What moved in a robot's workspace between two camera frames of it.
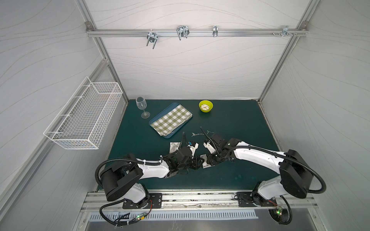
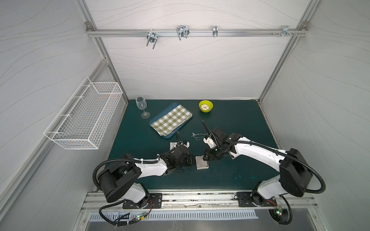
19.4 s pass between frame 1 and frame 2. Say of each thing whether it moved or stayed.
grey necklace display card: stayed
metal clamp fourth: stayed
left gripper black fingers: moved
